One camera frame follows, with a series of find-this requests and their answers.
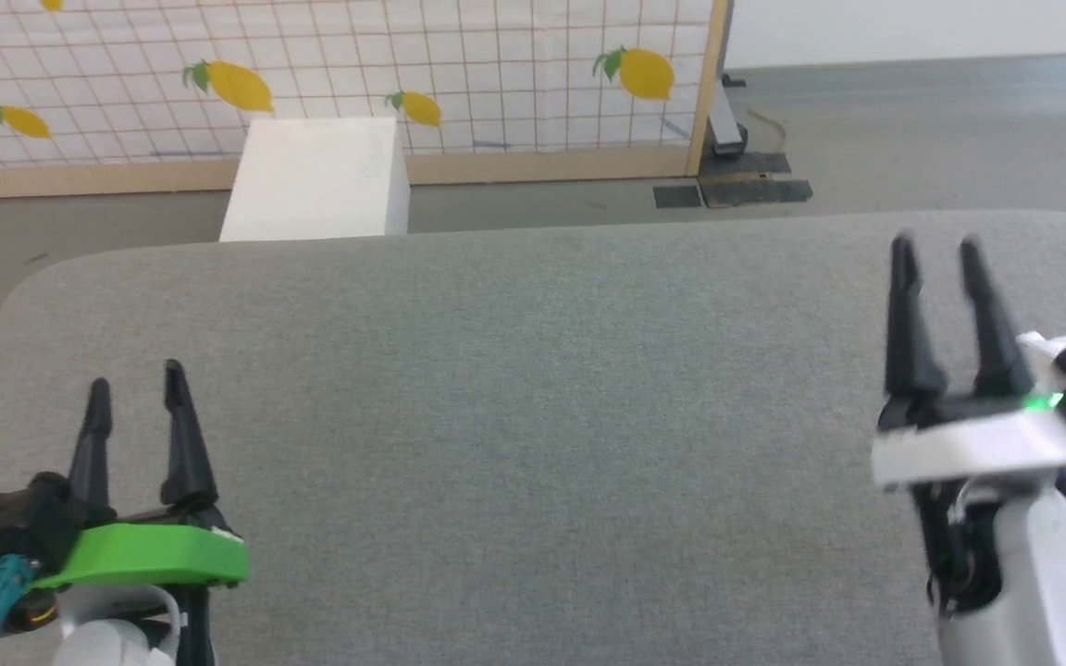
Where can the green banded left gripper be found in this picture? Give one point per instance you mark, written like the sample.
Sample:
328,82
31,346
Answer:
154,555

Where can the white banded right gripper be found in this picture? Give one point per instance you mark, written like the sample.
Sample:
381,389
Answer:
968,444

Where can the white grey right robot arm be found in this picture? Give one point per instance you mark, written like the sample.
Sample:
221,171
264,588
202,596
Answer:
1033,573

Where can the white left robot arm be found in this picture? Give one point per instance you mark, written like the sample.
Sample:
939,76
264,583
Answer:
117,638

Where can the large dark floor mat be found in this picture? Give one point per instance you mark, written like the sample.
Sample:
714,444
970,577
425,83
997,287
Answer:
755,185

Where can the small dark floor mat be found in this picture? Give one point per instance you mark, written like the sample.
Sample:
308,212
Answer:
677,196

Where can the grey metal stand foot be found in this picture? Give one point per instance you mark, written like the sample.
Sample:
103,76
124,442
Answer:
727,120

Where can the white rectangular box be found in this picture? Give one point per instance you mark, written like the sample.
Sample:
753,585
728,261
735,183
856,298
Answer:
320,176

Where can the lemon print partition screen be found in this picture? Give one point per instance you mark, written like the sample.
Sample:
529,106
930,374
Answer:
357,65

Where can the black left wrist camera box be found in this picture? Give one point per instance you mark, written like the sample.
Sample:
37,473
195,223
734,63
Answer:
29,523

